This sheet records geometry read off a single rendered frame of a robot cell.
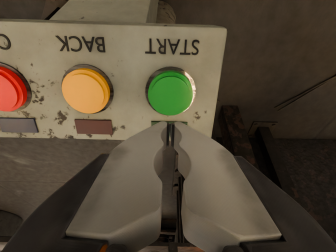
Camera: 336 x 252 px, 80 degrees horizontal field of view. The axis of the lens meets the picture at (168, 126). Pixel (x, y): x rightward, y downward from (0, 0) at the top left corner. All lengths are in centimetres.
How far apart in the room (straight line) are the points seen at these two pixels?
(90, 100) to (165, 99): 7
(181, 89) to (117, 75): 6
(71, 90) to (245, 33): 74
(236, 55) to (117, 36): 74
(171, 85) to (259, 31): 72
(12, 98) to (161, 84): 13
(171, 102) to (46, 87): 11
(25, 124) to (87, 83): 9
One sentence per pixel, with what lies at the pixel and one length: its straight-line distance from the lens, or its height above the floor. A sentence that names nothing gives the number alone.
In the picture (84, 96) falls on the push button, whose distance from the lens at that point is 19.
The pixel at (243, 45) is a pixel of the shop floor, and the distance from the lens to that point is 88.
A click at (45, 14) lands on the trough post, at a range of 89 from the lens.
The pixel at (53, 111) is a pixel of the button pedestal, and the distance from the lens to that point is 22.
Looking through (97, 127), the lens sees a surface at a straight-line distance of 21.
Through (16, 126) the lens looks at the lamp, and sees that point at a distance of 25.
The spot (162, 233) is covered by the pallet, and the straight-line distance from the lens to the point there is 251.
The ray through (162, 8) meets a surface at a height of 7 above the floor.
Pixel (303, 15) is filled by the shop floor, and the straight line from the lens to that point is 91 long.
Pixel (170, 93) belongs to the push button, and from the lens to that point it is 18.
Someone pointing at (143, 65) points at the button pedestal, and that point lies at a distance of 18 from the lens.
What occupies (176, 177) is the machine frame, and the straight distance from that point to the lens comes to 147.
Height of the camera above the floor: 75
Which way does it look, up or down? 42 degrees down
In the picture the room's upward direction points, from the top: 179 degrees counter-clockwise
